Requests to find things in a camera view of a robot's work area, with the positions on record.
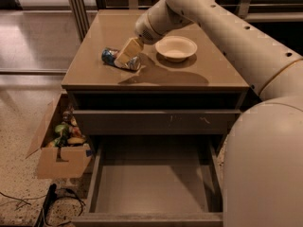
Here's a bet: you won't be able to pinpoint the open cardboard box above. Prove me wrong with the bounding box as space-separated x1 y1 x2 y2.
27 93 92 179

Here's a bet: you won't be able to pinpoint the open grey middle drawer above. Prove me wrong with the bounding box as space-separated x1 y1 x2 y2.
73 135 223 227

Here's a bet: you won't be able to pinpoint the metal window frame post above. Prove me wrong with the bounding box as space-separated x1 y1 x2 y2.
68 0 90 42

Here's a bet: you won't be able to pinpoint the black power strip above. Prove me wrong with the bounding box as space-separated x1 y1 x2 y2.
33 183 57 227

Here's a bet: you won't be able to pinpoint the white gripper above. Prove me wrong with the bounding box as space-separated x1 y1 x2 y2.
114 13 160 68

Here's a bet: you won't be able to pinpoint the blue silver redbull can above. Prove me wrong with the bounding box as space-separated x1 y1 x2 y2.
101 47 141 71

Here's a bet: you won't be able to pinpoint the black cable on floor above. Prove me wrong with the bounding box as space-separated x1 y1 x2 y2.
44 187 87 227

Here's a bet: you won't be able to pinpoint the toy items in box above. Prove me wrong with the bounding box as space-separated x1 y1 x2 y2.
45 106 86 148

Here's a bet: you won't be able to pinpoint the closed grey top drawer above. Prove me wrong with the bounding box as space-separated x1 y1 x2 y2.
74 110 241 135

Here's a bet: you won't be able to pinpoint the white paper bowl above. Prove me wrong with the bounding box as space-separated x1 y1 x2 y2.
155 36 198 62

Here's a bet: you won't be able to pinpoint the grey drawer cabinet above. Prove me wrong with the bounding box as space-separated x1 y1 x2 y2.
61 9 251 156

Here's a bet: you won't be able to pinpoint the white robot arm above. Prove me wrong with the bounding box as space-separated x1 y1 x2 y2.
115 0 303 227

